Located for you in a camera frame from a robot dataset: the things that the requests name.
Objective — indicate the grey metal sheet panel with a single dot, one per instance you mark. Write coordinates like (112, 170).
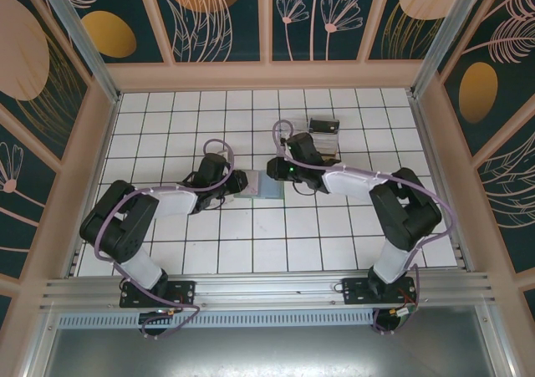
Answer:
(267, 352)

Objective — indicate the aluminium frame post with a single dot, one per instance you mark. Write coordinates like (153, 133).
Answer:
(75, 30)
(443, 34)

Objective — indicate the aluminium side rail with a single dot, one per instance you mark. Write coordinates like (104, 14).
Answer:
(102, 151)
(431, 151)

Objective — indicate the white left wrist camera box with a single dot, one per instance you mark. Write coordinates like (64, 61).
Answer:
(226, 154)

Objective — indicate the orange card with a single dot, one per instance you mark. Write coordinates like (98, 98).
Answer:
(332, 157)

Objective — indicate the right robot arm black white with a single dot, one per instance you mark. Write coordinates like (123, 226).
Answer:
(405, 210)

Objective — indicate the white lilac card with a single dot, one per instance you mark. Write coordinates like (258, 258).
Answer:
(254, 184)

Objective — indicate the black electronics module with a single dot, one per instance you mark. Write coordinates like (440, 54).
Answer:
(397, 318)
(156, 320)

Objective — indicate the clear acrylic organizer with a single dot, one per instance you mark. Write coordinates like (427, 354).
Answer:
(328, 143)

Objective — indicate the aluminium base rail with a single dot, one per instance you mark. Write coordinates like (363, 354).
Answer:
(267, 289)

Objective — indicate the black card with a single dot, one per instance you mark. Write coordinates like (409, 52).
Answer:
(323, 125)

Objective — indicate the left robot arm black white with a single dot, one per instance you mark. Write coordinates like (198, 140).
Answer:
(121, 226)

